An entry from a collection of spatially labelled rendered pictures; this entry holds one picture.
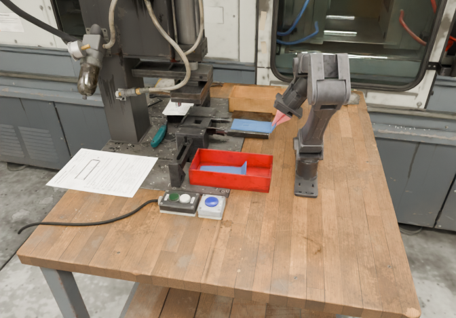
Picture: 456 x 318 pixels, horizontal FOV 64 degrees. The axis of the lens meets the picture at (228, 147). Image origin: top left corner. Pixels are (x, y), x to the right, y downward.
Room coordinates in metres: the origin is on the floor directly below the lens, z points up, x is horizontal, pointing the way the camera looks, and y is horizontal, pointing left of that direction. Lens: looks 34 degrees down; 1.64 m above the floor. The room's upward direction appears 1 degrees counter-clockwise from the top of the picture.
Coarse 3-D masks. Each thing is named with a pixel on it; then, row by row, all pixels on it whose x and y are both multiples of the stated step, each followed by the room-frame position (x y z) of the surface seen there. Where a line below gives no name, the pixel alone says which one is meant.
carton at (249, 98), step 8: (232, 88) 1.44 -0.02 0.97; (240, 88) 1.46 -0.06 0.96; (248, 88) 1.46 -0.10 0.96; (256, 88) 1.45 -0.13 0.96; (264, 88) 1.44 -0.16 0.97; (272, 88) 1.44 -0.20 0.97; (280, 88) 1.43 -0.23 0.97; (232, 96) 1.42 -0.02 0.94; (240, 96) 1.46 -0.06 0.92; (248, 96) 1.46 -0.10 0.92; (256, 96) 1.45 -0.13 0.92; (264, 96) 1.44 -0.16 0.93; (272, 96) 1.44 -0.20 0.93; (232, 104) 1.35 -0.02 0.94; (240, 104) 1.35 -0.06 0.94; (248, 104) 1.34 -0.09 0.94; (256, 104) 1.34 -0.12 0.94; (264, 104) 1.33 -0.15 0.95; (272, 104) 1.32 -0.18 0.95; (232, 112) 1.36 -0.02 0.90; (264, 112) 1.33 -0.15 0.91; (272, 112) 1.32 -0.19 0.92
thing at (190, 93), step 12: (192, 60) 1.13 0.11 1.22; (132, 72) 1.15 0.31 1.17; (144, 72) 1.14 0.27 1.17; (156, 72) 1.14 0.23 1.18; (168, 72) 1.13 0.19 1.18; (180, 72) 1.12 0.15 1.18; (192, 72) 1.12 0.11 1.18; (204, 72) 1.12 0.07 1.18; (192, 84) 1.10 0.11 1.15; (204, 84) 1.11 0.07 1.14; (180, 96) 1.05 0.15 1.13; (192, 96) 1.04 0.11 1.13; (204, 96) 1.09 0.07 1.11
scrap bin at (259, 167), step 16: (208, 160) 1.00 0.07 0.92; (224, 160) 0.98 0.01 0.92; (240, 160) 0.97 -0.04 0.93; (256, 160) 0.96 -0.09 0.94; (272, 160) 0.95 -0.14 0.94; (192, 176) 0.89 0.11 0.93; (208, 176) 0.88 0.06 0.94; (224, 176) 0.87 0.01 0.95; (240, 176) 0.86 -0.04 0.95; (256, 176) 0.85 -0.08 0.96
